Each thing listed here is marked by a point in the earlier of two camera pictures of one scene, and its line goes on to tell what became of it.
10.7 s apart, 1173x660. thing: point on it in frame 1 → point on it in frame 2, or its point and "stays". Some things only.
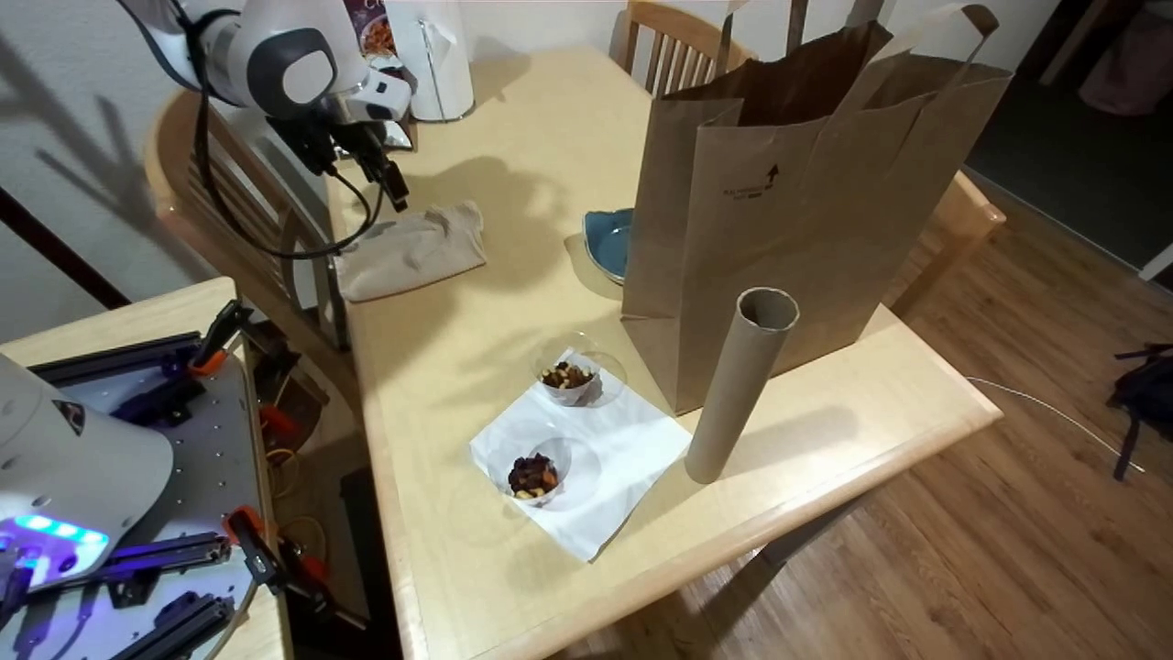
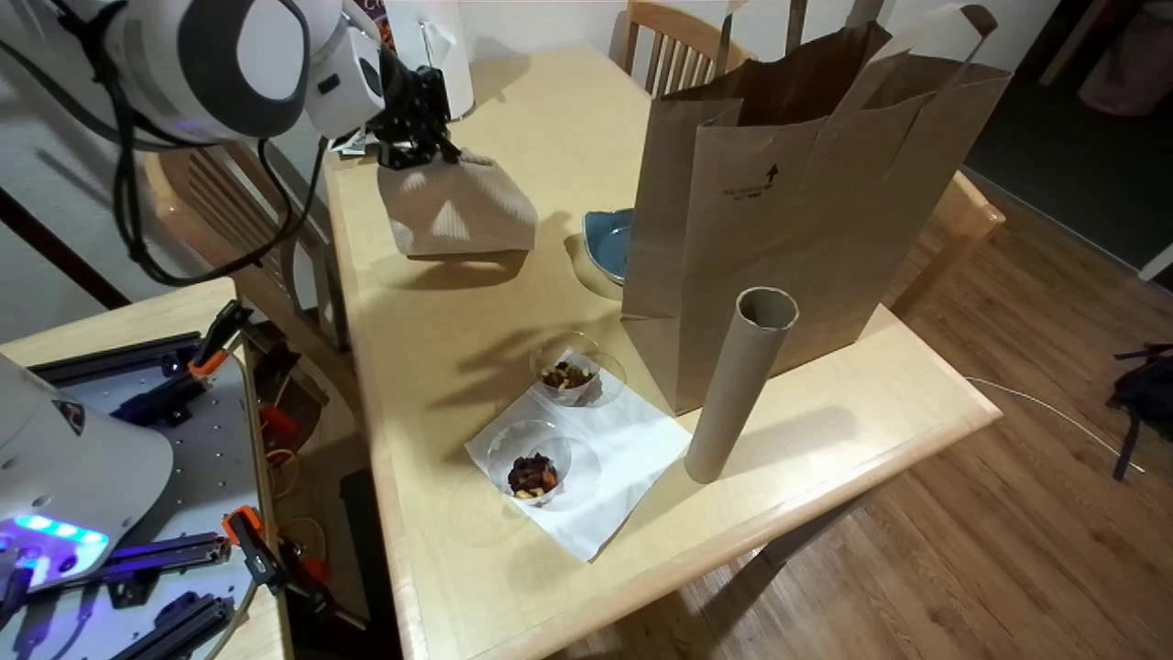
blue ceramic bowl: x=610 y=241 stays
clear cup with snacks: x=573 y=378 stays
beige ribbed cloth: x=412 y=251 → x=459 y=217
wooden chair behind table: x=674 y=48 stays
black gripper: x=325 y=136 → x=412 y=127
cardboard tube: x=754 y=343 stays
